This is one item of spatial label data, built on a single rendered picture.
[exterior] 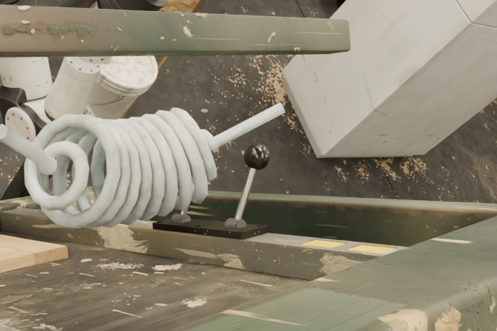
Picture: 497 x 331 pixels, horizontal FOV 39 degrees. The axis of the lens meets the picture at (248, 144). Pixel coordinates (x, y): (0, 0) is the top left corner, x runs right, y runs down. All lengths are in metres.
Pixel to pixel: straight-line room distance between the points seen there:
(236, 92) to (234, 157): 0.43
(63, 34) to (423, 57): 2.94
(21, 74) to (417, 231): 0.75
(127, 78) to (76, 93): 1.46
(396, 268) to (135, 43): 0.23
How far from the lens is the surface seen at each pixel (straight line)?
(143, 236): 1.09
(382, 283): 0.43
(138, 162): 0.39
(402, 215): 1.04
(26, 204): 1.55
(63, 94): 1.28
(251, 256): 0.91
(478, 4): 3.10
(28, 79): 1.35
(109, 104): 2.78
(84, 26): 0.32
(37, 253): 1.11
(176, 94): 3.35
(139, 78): 2.75
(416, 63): 3.24
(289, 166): 3.49
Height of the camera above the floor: 2.17
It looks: 40 degrees down
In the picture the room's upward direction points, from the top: 44 degrees clockwise
